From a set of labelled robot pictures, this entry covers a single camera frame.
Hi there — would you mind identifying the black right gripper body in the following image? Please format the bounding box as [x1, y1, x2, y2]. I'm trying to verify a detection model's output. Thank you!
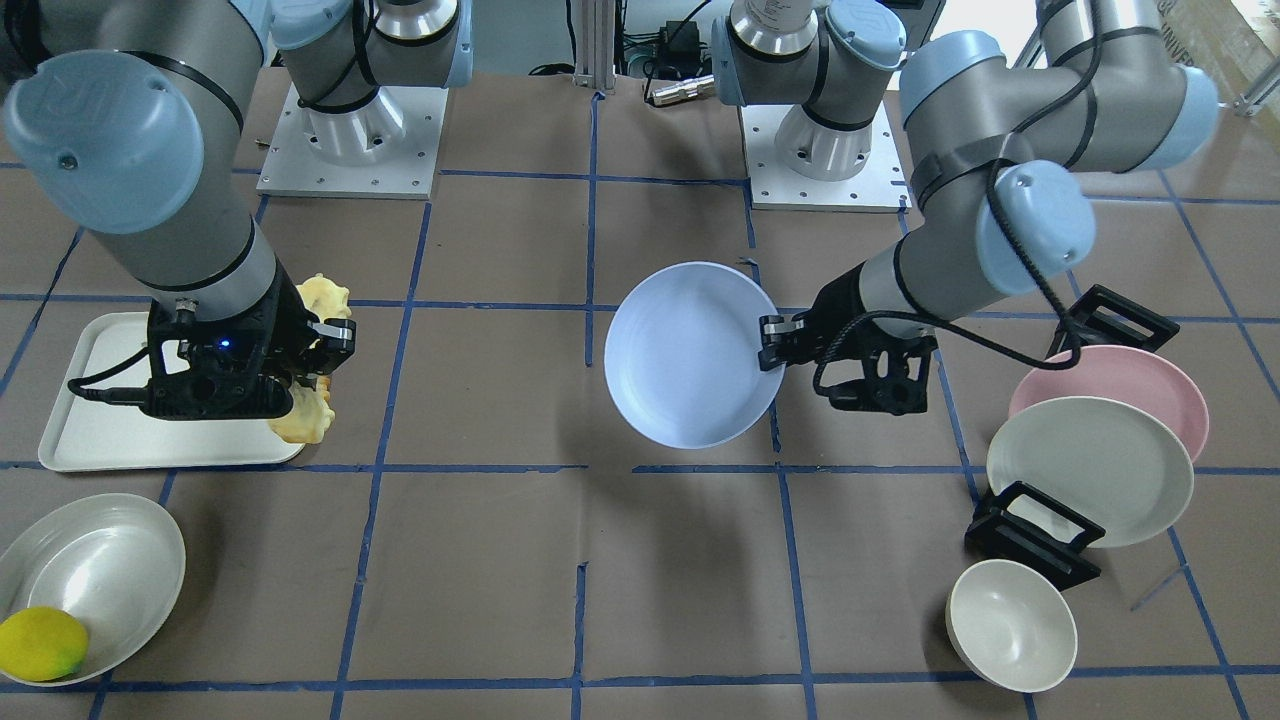
[141, 275, 320, 421]

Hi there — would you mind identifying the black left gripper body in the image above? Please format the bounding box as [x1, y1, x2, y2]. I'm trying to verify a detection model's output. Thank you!
[800, 270, 937, 416]

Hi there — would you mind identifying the bread piece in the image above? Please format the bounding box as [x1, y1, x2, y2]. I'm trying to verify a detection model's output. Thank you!
[268, 273, 351, 445]

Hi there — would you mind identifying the blue plate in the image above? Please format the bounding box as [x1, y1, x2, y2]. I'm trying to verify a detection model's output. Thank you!
[604, 261, 785, 450]

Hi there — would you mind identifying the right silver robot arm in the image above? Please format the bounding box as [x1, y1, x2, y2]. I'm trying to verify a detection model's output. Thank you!
[3, 1, 472, 421]

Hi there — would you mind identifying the cream plate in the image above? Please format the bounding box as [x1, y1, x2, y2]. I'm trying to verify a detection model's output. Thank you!
[986, 396, 1196, 548]

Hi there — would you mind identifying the pink plate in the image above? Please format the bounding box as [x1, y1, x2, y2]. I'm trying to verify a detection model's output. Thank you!
[1007, 345, 1210, 460]

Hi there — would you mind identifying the cream tray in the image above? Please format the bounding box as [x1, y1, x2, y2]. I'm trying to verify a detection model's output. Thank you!
[38, 313, 303, 471]

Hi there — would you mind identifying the black dish rack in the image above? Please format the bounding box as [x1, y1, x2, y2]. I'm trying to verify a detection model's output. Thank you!
[966, 284, 1180, 591]

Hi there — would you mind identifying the cream oval dish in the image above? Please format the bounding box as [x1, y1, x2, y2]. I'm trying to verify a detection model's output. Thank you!
[1, 493, 186, 689]

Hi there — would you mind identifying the silver metal cylinder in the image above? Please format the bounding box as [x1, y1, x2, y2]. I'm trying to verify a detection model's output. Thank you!
[646, 76, 716, 108]

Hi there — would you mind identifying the cream bowl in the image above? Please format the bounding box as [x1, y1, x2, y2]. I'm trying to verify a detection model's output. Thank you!
[945, 559, 1078, 693]

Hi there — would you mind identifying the black power adapter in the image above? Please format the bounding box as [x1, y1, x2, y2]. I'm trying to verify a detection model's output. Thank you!
[655, 20, 701, 67]

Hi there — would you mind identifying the yellow lemon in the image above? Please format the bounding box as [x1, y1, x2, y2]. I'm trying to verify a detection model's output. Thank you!
[1, 606, 90, 683]

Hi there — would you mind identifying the cardboard box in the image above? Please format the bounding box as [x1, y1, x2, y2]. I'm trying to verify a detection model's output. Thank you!
[1156, 1, 1279, 114]

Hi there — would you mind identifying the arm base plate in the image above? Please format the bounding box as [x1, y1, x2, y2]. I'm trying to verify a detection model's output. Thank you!
[257, 87, 451, 200]
[740, 102, 913, 213]

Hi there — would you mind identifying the aluminium frame post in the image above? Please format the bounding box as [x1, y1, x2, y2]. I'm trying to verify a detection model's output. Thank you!
[570, 0, 621, 96]

